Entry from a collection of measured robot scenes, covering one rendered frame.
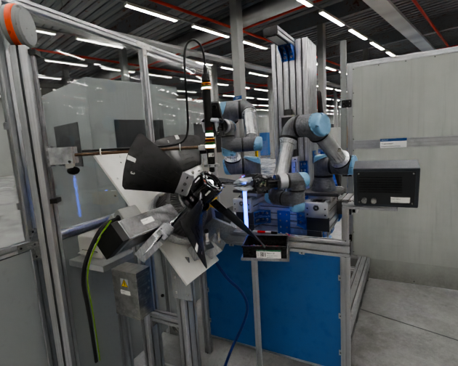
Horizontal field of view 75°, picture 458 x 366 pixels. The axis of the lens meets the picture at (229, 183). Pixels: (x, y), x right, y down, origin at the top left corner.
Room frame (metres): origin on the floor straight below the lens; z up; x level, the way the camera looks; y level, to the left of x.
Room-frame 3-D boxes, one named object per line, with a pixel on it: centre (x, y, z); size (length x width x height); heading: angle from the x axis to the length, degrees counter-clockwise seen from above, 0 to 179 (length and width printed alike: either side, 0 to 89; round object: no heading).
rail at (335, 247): (1.63, -0.18, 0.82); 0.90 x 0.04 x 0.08; 63
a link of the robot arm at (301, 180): (1.45, -0.33, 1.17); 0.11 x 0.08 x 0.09; 100
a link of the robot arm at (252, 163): (2.14, -0.17, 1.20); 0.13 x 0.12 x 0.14; 86
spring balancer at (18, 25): (1.26, 0.79, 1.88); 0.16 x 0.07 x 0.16; 8
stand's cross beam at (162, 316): (1.34, 0.33, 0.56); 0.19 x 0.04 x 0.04; 63
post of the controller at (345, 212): (1.43, -0.56, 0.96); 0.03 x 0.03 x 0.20; 63
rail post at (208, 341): (1.83, 0.20, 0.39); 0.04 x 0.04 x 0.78; 63
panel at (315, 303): (1.63, -0.18, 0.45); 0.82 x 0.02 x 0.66; 63
